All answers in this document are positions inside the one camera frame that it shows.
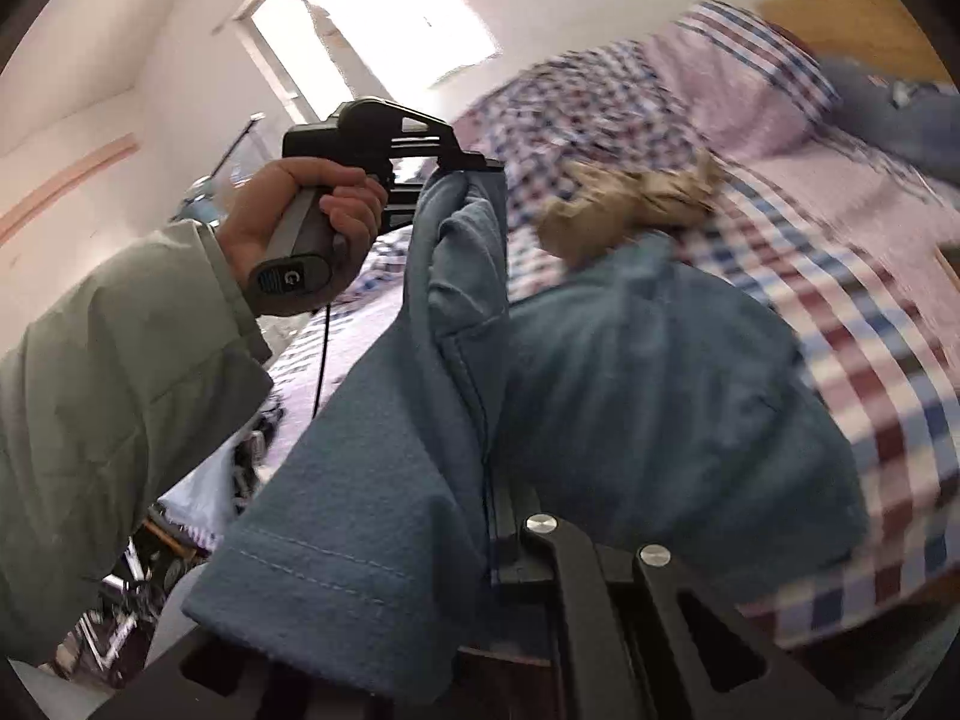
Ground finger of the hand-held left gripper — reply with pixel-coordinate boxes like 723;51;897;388
386;180;425;230
431;152;505;175

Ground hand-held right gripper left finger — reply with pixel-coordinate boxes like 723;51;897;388
90;626;376;720

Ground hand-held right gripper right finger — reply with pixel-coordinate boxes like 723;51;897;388
489;478;856;720

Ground teal blue t-shirt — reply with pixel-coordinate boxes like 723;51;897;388
182;167;871;704

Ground person's left forearm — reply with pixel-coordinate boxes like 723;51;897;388
0;219;275;668

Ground black clothes rack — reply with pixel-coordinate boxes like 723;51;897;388
214;111;269;188

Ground person's left hand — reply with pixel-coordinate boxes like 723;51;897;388
220;156;389;280

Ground white bicycle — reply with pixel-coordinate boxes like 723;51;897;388
45;405;260;691

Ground window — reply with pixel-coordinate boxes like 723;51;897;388
244;0;503;95

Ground tan garment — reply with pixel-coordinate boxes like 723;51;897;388
538;154;730;265

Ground purple plaid-edged pillow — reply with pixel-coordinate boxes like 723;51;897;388
641;0;842;162

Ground plaid bed sheet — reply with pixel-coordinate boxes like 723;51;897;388
154;142;960;653

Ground wooden headboard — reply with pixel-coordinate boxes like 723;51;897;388
754;0;950;87

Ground blue plush toy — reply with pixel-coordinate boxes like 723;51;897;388
814;52;960;188

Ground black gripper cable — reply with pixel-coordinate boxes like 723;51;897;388
310;306;332;421

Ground pink wall strip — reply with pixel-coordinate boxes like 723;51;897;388
0;131;141;241

